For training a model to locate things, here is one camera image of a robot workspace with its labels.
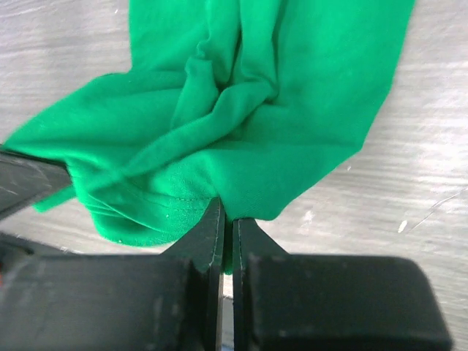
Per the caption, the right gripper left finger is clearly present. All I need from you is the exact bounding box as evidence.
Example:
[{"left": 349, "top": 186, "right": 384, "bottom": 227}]
[{"left": 1, "top": 199, "right": 225, "bottom": 350}]

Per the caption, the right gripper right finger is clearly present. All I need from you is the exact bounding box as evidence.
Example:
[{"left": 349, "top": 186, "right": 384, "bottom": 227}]
[{"left": 233, "top": 219, "right": 453, "bottom": 350}]

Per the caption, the green t shirt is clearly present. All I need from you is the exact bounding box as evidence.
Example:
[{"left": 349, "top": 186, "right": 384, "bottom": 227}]
[{"left": 3, "top": 0, "right": 416, "bottom": 275}]

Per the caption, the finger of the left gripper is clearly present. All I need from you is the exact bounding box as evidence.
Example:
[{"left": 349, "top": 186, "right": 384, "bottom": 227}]
[{"left": 0, "top": 150, "right": 71, "bottom": 219}]

